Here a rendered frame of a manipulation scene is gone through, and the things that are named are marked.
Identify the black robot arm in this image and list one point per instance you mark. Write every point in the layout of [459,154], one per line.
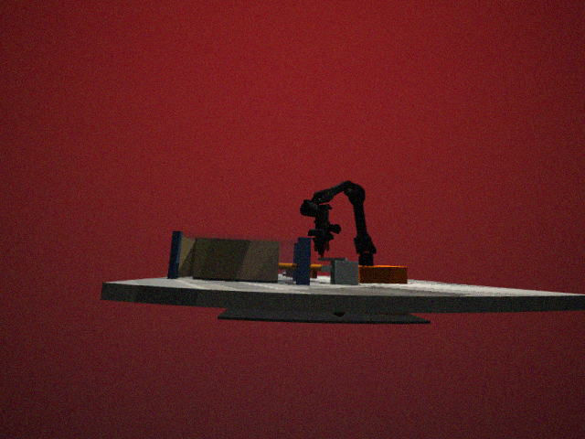
[363,243]

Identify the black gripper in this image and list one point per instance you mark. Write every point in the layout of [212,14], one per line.
[321,236]

